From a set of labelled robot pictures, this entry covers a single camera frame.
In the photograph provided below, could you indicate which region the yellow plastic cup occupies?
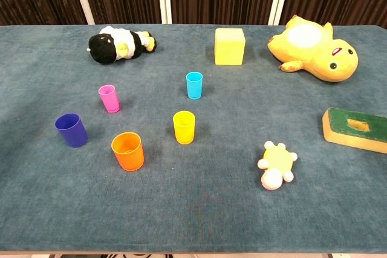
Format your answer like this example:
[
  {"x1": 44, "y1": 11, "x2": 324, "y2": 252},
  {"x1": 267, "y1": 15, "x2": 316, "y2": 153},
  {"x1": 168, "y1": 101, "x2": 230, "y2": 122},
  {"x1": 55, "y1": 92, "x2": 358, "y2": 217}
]
[{"x1": 172, "y1": 111, "x2": 197, "y2": 145}]

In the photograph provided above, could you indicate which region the light blue plastic cup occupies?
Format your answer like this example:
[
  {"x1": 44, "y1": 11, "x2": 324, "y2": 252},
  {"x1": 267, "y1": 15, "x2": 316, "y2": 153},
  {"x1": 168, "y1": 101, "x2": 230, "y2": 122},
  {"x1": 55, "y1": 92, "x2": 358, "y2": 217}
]
[{"x1": 186, "y1": 71, "x2": 204, "y2": 100}]

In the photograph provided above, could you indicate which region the pink plastic cup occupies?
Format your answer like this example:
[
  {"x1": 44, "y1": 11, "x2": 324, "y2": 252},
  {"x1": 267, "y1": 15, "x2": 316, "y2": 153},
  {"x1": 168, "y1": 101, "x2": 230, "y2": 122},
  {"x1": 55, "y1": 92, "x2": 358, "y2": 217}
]
[{"x1": 98, "y1": 84, "x2": 121, "y2": 114}]

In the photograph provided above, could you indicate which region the dark blue plastic cup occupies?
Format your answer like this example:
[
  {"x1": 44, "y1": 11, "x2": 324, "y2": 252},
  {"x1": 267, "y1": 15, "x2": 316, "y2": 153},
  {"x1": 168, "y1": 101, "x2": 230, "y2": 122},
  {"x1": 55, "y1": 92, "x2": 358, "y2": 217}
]
[{"x1": 54, "y1": 113, "x2": 89, "y2": 149}]

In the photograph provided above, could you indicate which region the yellow foam cube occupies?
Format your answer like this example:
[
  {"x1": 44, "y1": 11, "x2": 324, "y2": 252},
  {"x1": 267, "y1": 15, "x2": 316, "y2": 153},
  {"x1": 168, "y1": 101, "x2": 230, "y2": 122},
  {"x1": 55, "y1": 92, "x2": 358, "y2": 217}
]
[{"x1": 214, "y1": 27, "x2": 246, "y2": 66}]

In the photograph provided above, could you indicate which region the orange plastic cup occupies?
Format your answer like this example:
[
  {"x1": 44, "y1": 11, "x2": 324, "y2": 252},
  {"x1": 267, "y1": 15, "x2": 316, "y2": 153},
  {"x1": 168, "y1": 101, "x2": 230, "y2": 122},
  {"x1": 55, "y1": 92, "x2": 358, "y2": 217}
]
[{"x1": 111, "y1": 132, "x2": 145, "y2": 172}]

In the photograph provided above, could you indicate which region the small yellow turtle toy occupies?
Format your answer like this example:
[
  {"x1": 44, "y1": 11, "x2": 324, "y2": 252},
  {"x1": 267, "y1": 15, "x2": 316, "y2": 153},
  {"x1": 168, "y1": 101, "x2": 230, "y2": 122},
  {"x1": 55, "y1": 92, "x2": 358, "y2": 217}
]
[{"x1": 257, "y1": 140, "x2": 298, "y2": 191}]

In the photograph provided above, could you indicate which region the teal table cloth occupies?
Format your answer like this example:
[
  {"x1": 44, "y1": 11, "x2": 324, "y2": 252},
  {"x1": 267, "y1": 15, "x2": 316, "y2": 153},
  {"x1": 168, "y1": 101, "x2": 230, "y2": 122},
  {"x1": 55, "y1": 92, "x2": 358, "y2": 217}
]
[{"x1": 0, "y1": 24, "x2": 387, "y2": 254}]

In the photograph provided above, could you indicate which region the black white penguin plush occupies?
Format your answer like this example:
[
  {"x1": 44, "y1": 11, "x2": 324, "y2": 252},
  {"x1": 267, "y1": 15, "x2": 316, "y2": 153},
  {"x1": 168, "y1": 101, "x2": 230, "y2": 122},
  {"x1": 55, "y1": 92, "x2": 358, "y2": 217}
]
[{"x1": 88, "y1": 25, "x2": 157, "y2": 65}]

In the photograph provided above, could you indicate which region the yellow duck plush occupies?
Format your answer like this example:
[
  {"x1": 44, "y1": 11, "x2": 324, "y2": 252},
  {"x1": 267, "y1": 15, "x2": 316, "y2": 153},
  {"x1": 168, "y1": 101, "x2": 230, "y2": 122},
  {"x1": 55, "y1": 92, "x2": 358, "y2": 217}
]
[{"x1": 267, "y1": 15, "x2": 359, "y2": 83}]

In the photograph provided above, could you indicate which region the green wooden block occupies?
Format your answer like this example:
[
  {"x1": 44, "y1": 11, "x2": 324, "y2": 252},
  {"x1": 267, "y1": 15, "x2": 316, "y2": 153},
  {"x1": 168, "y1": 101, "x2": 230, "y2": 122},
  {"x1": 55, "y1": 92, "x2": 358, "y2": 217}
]
[{"x1": 322, "y1": 107, "x2": 387, "y2": 154}]

